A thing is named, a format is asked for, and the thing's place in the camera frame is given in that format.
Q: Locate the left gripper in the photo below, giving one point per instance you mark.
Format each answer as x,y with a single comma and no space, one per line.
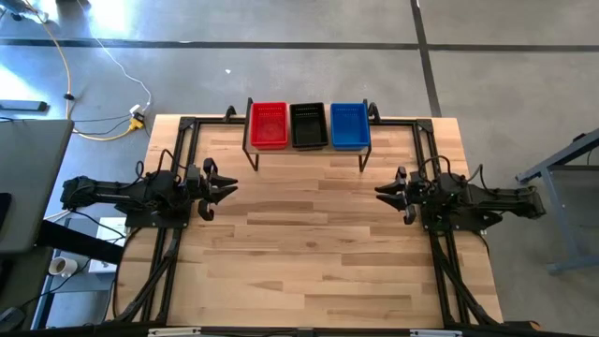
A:
206,187

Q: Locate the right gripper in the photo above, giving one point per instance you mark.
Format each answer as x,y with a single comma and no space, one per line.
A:
421,192

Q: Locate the red plastic basket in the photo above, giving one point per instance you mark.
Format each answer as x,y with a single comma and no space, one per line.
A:
269,128

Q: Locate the blue plastic basket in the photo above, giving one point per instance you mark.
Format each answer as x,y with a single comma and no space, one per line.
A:
350,131

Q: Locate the black plastic basket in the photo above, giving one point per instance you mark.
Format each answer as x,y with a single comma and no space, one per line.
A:
309,131

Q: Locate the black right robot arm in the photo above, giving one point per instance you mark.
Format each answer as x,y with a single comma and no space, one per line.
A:
505,199

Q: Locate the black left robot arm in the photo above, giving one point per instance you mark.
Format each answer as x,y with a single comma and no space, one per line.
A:
103,192

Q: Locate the wooden shelf black legs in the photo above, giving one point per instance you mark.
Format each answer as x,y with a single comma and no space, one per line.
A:
327,153

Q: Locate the black table clamp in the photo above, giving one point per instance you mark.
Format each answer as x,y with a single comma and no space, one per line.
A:
229,113
374,111

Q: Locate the yellow white power plug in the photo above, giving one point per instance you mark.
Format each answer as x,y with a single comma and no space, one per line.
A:
136,122

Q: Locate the white box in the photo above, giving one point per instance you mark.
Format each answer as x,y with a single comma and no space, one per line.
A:
105,234

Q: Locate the black desk leg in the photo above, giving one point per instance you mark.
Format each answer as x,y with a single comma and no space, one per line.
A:
79,243

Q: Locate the grey desk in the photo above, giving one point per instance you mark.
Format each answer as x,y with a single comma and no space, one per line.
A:
33,187

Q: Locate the black flat device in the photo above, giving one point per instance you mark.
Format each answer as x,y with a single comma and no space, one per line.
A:
23,106

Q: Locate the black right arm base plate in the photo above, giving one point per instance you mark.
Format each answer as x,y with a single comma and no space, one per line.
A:
458,225

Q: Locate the black metal table frame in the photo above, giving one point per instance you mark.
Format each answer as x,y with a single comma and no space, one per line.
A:
425,125

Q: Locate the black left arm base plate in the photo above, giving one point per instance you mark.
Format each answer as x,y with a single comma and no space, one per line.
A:
154,221

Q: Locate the silver metal bracket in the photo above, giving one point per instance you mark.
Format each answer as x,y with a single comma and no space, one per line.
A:
174,332
435,333

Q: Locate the blue-grey metal table frame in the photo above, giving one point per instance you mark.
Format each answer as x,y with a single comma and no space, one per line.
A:
561,155

